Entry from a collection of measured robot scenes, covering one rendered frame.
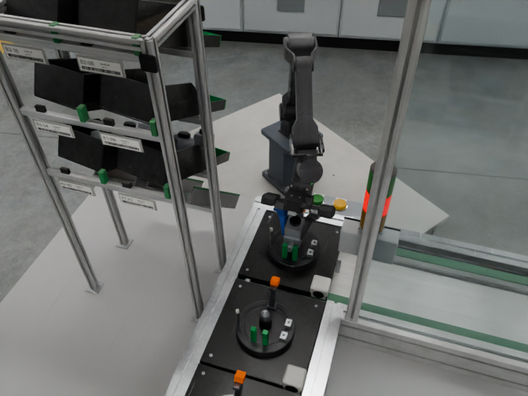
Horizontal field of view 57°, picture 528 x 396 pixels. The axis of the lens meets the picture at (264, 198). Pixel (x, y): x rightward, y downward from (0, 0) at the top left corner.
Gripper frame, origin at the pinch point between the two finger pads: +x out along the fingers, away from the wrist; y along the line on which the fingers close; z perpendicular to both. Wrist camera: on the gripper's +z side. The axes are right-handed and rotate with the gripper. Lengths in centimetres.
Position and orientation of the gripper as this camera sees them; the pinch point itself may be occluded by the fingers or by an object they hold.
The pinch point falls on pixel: (294, 225)
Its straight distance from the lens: 126.0
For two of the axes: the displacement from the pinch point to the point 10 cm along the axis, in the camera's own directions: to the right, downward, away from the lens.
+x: -1.8, 9.7, 1.4
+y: 9.5, 2.1, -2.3
